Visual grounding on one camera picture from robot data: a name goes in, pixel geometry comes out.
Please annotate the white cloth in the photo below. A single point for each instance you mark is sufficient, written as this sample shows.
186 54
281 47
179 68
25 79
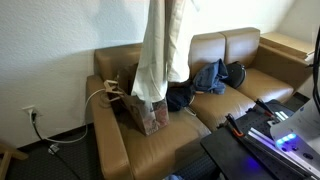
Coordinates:
156 50

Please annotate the dark navy cloth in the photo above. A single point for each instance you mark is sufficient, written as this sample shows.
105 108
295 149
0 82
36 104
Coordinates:
178 98

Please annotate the brown printed paper bag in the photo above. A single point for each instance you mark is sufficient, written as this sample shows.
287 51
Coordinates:
155 120

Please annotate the tan leather couch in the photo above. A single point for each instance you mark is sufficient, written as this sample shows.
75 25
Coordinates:
156 150

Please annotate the blue denim garment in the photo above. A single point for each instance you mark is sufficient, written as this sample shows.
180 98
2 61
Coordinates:
210 78

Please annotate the dark gray oval case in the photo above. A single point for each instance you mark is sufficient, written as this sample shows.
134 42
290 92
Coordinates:
237 75

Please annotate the black orange bar clamp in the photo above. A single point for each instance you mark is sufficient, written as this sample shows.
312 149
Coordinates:
237 130
265 106

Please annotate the blue fabric item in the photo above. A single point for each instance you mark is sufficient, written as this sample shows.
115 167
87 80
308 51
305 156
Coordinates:
173 177

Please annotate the black robot table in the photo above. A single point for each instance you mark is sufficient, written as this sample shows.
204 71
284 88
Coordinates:
226 156

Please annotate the silver robot mounting plate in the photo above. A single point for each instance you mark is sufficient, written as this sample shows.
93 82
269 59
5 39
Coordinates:
263 136

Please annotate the white power adapter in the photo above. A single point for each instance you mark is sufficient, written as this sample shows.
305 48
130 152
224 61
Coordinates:
53 148

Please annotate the wooden side table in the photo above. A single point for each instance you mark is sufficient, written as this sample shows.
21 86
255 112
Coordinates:
286 41

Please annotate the wooden stool leg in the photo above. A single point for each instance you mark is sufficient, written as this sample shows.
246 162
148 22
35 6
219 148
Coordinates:
13 153

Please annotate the white wall outlet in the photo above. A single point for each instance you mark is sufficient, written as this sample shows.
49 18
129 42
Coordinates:
28 109

